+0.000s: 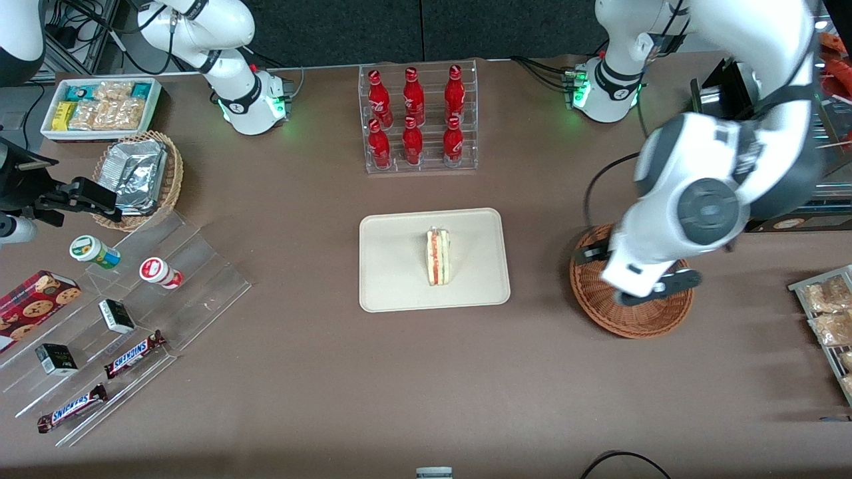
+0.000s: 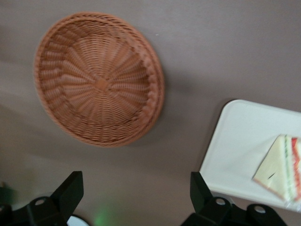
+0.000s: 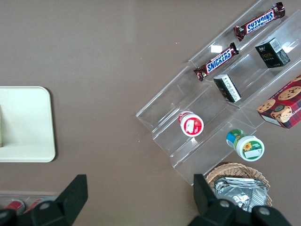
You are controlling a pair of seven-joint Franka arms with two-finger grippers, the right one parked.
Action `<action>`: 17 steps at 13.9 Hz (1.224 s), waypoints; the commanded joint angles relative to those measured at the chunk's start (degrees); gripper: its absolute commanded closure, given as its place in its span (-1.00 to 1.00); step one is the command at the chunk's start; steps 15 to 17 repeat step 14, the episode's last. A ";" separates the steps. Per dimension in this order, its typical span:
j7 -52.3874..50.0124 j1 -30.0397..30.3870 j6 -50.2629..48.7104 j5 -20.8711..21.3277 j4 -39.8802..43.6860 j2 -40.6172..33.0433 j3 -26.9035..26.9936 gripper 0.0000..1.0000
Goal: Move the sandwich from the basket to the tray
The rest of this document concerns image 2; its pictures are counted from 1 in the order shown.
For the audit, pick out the cream plastic tray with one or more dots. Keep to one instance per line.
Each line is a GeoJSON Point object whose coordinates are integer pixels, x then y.
{"type": "Point", "coordinates": [242, 131]}

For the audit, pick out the triangular layered sandwich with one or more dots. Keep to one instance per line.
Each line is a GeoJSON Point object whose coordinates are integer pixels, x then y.
{"type": "Point", "coordinates": [275, 169]}

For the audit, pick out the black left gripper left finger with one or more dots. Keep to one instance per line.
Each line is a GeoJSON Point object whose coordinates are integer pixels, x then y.
{"type": "Point", "coordinates": [68, 193]}

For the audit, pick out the round brown wicker basket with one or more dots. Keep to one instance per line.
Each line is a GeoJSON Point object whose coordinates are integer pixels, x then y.
{"type": "Point", "coordinates": [101, 94]}

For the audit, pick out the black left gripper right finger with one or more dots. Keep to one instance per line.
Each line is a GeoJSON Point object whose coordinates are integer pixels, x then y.
{"type": "Point", "coordinates": [200, 190]}

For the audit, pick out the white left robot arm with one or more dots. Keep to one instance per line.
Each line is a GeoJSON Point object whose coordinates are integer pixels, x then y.
{"type": "Point", "coordinates": [76, 222]}

